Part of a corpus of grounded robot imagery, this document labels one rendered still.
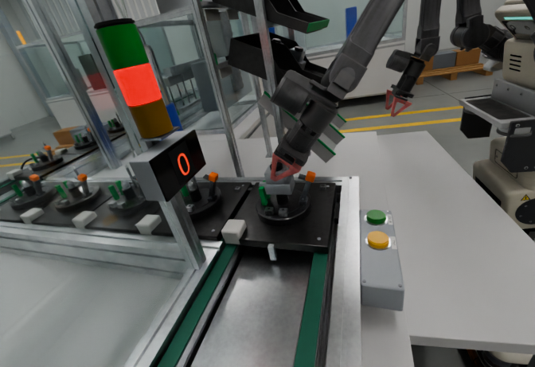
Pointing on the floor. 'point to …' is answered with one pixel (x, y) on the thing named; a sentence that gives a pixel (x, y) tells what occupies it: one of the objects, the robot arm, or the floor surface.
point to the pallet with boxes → (453, 64)
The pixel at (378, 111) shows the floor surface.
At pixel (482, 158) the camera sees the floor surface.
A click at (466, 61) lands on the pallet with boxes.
